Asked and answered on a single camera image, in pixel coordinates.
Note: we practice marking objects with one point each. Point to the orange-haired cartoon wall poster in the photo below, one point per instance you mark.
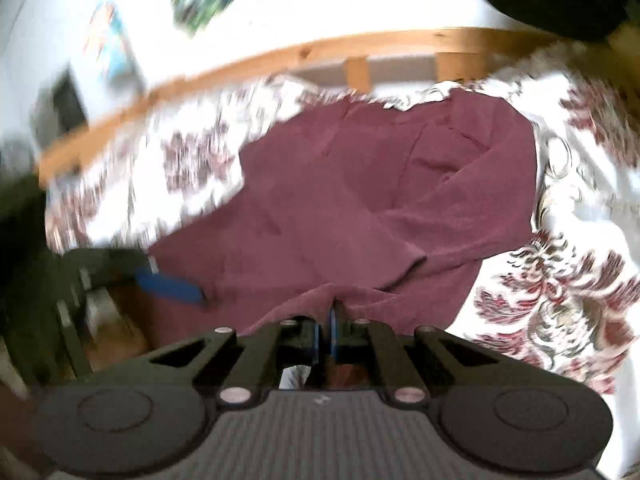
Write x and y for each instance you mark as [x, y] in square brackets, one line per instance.
[112, 42]

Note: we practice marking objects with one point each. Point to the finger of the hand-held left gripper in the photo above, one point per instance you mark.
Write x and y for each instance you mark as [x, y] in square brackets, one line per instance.
[170, 287]

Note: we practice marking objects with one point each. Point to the maroon sweater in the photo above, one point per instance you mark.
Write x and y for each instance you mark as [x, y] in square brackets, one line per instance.
[325, 200]

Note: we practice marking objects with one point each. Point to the wooden bed frame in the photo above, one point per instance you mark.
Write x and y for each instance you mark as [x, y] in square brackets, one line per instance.
[300, 55]

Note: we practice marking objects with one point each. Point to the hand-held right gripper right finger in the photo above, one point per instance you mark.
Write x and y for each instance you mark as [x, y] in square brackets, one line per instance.
[332, 332]

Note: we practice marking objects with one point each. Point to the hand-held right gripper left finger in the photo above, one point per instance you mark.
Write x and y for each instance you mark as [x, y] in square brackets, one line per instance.
[316, 345]

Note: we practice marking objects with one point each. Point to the floral satin bed sheet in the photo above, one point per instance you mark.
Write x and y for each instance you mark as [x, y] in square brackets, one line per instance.
[575, 200]

